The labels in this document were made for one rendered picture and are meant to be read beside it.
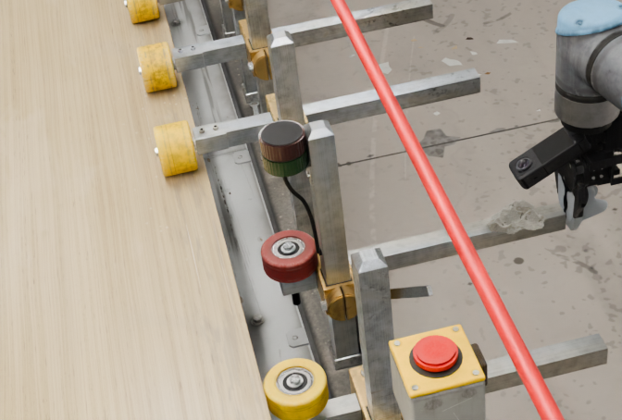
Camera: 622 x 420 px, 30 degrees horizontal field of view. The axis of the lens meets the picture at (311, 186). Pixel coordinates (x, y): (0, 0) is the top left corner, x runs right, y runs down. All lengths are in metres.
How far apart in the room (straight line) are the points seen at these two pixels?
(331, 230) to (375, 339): 0.25
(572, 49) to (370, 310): 0.47
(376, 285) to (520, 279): 1.61
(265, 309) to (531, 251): 1.15
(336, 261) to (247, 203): 0.61
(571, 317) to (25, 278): 1.49
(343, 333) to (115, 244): 0.36
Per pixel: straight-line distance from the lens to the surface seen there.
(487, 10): 3.95
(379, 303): 1.34
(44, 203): 1.85
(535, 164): 1.68
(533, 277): 2.91
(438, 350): 1.05
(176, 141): 1.79
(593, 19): 1.56
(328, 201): 1.55
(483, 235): 1.73
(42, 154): 1.96
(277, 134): 1.49
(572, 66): 1.58
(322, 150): 1.50
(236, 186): 2.25
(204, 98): 2.52
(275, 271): 1.64
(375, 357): 1.40
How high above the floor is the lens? 2.00
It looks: 38 degrees down
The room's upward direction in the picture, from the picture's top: 8 degrees counter-clockwise
